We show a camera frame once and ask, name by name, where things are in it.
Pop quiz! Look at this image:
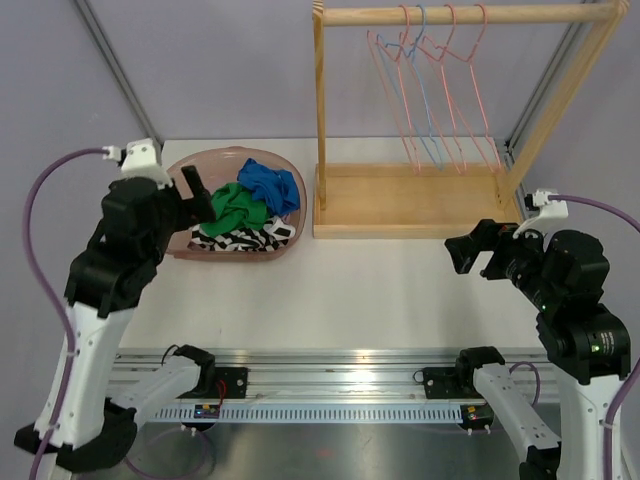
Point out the black white striped tank top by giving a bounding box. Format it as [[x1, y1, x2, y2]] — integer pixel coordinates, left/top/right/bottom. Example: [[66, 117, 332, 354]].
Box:
[[188, 216, 297, 252]]

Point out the blue tank top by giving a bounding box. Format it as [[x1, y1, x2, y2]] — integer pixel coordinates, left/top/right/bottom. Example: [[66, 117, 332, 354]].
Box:
[[237, 158, 301, 217]]

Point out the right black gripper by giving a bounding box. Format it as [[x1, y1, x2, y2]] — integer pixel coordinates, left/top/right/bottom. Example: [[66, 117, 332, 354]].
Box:
[[445, 217, 561, 309]]

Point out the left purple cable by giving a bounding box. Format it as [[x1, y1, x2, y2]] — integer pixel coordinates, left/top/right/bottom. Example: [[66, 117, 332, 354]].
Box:
[[22, 147, 214, 480]]

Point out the green tank top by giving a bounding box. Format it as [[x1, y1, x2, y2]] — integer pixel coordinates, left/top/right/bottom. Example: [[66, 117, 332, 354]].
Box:
[[200, 183, 270, 237]]

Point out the aluminium rail frame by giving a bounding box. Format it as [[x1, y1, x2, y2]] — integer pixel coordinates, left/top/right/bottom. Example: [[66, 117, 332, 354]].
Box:
[[107, 348, 558, 404]]

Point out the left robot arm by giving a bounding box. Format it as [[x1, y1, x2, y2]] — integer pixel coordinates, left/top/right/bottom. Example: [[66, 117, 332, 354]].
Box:
[[14, 166, 228, 474]]

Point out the white slotted cable duct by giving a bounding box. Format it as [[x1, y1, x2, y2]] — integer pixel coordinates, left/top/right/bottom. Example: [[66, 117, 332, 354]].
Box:
[[152, 403, 462, 424]]

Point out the pink hanger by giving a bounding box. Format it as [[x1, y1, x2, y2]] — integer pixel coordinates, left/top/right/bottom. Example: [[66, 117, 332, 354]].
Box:
[[421, 4, 467, 174], [444, 3, 502, 174], [366, 4, 423, 173]]

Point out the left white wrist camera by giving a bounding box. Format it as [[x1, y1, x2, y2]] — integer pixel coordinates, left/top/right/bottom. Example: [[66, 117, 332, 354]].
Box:
[[103, 138, 173, 189]]

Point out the right corner aluminium post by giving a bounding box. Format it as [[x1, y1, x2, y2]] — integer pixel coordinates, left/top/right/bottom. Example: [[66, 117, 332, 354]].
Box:
[[504, 22, 591, 158]]

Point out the corner aluminium post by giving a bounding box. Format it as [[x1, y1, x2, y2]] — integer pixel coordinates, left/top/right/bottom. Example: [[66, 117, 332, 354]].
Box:
[[504, 22, 591, 158], [70, 0, 164, 147]]

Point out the wooden clothes rack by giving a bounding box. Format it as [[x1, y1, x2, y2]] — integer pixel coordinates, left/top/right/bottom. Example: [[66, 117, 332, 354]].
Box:
[[312, 1, 630, 239]]

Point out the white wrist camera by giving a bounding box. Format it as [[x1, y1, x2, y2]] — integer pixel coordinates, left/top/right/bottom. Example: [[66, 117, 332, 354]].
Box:
[[103, 138, 173, 189], [512, 189, 569, 239]]

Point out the left corner aluminium post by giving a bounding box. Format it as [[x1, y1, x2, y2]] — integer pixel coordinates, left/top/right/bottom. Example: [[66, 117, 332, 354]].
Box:
[[70, 0, 164, 147]]

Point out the light blue wire hanger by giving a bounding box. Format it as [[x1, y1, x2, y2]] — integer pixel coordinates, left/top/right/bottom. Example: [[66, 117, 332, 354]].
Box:
[[375, 3, 446, 172]]

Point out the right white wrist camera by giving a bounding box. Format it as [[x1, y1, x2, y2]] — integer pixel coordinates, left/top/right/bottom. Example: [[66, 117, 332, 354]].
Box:
[[512, 189, 569, 239]]

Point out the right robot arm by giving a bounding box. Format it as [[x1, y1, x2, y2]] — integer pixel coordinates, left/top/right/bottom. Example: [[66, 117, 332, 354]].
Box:
[[414, 219, 631, 479]]

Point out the pink plastic basin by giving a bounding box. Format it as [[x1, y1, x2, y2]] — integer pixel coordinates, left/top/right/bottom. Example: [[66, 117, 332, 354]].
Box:
[[167, 146, 306, 262]]

